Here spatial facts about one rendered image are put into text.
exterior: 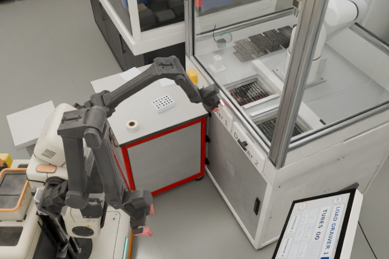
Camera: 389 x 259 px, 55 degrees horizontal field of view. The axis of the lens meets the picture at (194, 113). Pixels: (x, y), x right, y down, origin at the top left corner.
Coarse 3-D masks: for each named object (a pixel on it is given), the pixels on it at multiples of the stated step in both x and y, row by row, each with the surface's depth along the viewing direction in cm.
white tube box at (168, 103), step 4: (164, 96) 235; (168, 96) 235; (156, 100) 232; (160, 100) 232; (164, 100) 232; (168, 100) 232; (172, 100) 232; (152, 104) 230; (156, 104) 230; (160, 104) 230; (164, 104) 230; (168, 104) 229; (172, 104) 231; (156, 108) 227; (160, 108) 227; (164, 108) 229; (168, 108) 232; (160, 112) 229
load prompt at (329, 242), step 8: (336, 208) 138; (336, 216) 135; (328, 224) 135; (336, 224) 132; (328, 232) 132; (336, 232) 129; (328, 240) 129; (328, 248) 127; (320, 256) 127; (328, 256) 124
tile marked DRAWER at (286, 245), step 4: (284, 240) 146; (288, 240) 145; (284, 244) 145; (288, 244) 143; (284, 248) 143; (288, 248) 141; (280, 252) 143; (284, 252) 141; (280, 256) 141; (284, 256) 140
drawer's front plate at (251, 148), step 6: (234, 126) 200; (240, 132) 196; (234, 138) 206; (240, 138) 198; (246, 138) 192; (252, 144) 189; (252, 150) 189; (258, 150) 186; (252, 156) 192; (258, 156) 185; (252, 162) 194; (258, 162) 188; (264, 162) 185; (258, 168) 190
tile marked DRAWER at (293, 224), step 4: (292, 216) 154; (296, 216) 152; (292, 220) 152; (296, 220) 150; (292, 224) 150; (296, 224) 148; (288, 228) 150; (292, 228) 148; (288, 232) 148; (292, 232) 146
